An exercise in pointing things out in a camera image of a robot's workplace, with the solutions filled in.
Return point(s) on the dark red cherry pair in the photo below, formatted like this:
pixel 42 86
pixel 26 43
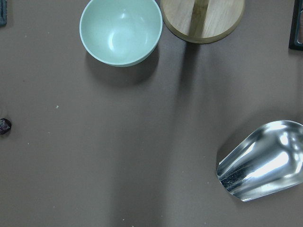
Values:
pixel 5 126

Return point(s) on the wooden cup tree stand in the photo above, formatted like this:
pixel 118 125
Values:
pixel 202 21

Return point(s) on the metal ice scoop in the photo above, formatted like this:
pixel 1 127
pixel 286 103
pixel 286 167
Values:
pixel 269 160

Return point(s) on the mint green bowl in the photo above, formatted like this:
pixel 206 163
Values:
pixel 120 33

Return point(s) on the black framed tray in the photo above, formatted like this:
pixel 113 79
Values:
pixel 296 34

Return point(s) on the grey folded cloth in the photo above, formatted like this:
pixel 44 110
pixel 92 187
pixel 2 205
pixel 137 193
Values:
pixel 3 13

